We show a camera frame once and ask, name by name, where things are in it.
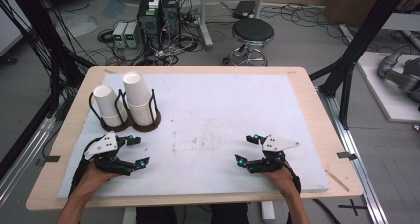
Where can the white platform board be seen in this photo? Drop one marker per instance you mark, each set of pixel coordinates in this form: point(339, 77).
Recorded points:
point(389, 101)

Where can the black tape strip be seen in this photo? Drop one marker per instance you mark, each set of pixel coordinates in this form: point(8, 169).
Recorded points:
point(346, 155)
point(49, 159)

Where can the person's dark trouser leg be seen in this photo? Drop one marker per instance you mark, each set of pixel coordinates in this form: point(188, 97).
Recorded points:
point(157, 215)
point(229, 214)

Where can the white foam mat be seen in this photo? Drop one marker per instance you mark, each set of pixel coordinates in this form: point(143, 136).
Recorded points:
point(214, 118)

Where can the black computer tower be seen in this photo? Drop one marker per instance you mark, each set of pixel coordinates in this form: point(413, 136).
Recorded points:
point(171, 14)
point(148, 25)

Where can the person's left hand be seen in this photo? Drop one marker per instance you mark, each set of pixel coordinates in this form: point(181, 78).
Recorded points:
point(94, 179)

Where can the short stack of white cups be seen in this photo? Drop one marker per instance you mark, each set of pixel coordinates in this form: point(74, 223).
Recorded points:
point(108, 103)

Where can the brown cardboard box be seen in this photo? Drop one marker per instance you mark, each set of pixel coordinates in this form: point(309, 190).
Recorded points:
point(356, 2)

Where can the person's right hand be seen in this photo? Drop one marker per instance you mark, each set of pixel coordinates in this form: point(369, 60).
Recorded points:
point(284, 179)

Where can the white desk leg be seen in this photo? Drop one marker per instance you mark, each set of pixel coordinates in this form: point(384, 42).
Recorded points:
point(258, 1)
point(204, 22)

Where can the black tape cross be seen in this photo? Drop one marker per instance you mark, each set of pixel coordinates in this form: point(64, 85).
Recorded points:
point(352, 206)

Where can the white paper cup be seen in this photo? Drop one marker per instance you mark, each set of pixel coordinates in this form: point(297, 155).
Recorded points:
point(136, 88)

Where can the aluminium floor rail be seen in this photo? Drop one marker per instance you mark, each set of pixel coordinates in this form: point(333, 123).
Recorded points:
point(23, 161)
point(360, 174)

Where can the black frame post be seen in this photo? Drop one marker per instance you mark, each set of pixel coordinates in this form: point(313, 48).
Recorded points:
point(46, 45)
point(363, 35)

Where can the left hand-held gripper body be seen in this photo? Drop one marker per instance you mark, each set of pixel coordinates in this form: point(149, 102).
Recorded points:
point(102, 144)

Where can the small white box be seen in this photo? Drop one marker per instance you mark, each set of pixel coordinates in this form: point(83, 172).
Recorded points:
point(154, 1)

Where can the white table leg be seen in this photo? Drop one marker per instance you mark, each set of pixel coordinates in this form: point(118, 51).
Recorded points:
point(268, 212)
point(128, 216)

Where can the white power strip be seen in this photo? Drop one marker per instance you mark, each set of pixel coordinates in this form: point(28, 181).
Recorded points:
point(165, 54)

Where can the thin wooden stick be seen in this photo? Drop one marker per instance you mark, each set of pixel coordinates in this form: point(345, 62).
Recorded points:
point(337, 181)

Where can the grey power supply unit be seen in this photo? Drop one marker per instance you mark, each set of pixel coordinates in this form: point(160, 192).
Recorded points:
point(131, 35)
point(119, 34)

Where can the black round stool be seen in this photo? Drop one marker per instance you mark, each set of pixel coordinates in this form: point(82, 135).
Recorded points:
point(252, 30)

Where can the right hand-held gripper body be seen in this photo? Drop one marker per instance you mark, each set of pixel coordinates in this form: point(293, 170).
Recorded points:
point(274, 158)

